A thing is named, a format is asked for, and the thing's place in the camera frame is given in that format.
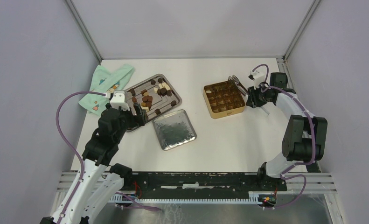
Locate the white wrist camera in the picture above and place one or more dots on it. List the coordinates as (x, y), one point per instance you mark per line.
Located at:
(118, 101)
(257, 77)

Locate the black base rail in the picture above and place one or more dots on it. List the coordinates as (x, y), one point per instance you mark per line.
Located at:
(199, 184)

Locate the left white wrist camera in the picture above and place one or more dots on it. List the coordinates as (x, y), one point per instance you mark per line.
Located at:
(118, 101)

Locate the green printed cloth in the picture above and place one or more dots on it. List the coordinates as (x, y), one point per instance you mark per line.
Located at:
(104, 81)

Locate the metal serving tongs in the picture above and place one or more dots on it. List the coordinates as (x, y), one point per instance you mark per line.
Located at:
(236, 82)

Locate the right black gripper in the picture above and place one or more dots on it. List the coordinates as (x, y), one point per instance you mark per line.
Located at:
(252, 101)

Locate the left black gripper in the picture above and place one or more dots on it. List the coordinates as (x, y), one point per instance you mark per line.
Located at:
(135, 120)

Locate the white slotted cable duct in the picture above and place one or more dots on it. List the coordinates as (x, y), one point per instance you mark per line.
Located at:
(119, 198)

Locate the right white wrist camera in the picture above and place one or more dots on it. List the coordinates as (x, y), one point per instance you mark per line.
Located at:
(257, 77)

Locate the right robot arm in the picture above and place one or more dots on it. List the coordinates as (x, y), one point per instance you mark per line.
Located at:
(305, 135)

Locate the steel tray with rack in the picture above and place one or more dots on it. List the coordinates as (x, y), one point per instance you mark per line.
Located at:
(155, 95)

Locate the gold chocolate box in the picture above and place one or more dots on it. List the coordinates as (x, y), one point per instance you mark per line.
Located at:
(223, 99)

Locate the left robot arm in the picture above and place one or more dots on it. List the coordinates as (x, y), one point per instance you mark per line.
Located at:
(83, 202)

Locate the small square steel tray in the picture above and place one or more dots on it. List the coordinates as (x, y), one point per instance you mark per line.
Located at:
(174, 129)

